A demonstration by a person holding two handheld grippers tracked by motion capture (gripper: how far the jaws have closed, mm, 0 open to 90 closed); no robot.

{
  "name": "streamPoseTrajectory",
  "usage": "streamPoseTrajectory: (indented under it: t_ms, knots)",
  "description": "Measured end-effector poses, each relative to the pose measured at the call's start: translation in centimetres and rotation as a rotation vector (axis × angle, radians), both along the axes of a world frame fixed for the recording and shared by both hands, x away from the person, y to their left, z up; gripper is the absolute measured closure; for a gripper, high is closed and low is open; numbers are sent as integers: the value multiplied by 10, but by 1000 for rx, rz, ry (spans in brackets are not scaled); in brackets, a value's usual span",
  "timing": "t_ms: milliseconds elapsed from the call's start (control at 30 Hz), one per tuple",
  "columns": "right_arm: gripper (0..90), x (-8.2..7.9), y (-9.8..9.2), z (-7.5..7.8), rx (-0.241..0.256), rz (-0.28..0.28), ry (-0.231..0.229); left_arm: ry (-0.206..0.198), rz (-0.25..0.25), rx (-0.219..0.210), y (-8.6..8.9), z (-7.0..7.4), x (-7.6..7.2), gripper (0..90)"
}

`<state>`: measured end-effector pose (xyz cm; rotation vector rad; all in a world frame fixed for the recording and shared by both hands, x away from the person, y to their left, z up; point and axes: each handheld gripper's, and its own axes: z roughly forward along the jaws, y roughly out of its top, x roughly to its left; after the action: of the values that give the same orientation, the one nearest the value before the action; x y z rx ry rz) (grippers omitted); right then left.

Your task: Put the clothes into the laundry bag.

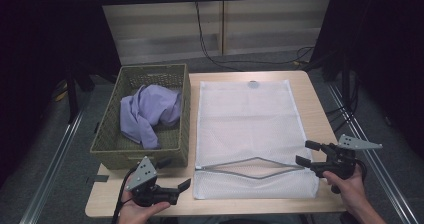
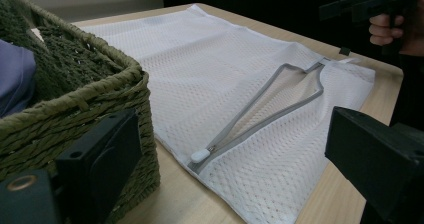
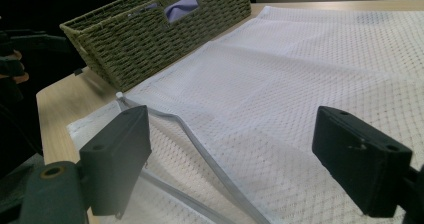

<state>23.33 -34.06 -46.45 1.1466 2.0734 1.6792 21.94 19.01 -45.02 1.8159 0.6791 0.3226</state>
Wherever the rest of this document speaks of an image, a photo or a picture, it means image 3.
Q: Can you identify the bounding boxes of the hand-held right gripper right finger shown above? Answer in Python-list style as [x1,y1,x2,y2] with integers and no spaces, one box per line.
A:
[311,105,414,219]

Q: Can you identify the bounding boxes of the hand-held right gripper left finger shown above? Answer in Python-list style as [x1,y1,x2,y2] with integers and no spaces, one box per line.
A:
[78,105,153,219]

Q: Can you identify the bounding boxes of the purple cloth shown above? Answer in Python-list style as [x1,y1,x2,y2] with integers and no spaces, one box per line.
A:
[128,0,200,24]

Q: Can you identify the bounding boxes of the green woven basket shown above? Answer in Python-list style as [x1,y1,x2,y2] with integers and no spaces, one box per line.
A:
[59,0,253,93]

